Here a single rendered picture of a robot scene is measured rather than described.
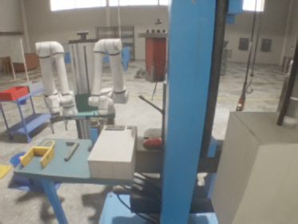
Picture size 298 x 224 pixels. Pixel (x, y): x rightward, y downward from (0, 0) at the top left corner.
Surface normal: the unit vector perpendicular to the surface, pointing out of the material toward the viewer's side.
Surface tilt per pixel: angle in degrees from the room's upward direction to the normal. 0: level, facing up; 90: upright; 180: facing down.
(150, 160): 90
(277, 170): 90
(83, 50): 90
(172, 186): 90
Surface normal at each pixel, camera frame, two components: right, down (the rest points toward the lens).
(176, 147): -0.03, 0.39
